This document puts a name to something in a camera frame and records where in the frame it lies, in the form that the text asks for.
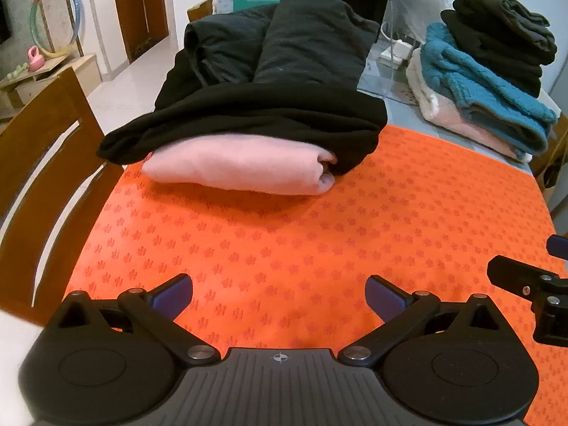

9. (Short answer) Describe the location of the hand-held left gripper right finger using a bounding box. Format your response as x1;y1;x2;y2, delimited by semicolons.
337;275;511;367

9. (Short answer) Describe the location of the dark olive sweater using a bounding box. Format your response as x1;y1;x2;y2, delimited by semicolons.
453;0;557;66

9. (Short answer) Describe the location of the teal knit sweater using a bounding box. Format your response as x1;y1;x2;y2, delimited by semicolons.
419;22;559;156

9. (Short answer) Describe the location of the white plastic bag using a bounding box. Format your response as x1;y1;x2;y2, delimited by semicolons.
390;0;471;40

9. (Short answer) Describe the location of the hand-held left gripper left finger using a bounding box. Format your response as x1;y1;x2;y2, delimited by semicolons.
44;274;221;367

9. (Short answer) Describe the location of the white power adapter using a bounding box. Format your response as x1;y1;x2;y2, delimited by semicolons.
379;38;415;69

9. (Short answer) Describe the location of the pink garment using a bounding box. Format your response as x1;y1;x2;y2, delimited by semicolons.
142;135;338;196

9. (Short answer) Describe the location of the black quilted garment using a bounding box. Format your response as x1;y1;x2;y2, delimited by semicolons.
184;4;285;87

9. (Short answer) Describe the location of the orange patterned tablecloth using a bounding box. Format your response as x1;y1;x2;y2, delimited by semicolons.
64;124;568;426

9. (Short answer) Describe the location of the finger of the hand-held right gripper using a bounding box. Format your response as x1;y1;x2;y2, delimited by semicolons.
487;255;568;344
547;234;568;260

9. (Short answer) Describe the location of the black folded sweater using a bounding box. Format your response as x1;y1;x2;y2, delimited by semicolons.
441;9;544;98

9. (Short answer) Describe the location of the colourful hula hoop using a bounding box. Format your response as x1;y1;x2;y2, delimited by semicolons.
29;0;85;59

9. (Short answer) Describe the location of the wooden chair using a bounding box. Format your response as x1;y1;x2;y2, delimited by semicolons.
0;66;125;327
187;0;214;23
530;113;568;189

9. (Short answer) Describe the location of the dark grey garment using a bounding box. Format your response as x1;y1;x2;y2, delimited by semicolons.
253;0;381;94

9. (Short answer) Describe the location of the wooden door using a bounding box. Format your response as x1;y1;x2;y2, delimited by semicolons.
110;0;171;64

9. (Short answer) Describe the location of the beige low cabinet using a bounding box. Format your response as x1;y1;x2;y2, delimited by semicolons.
0;53;103;122

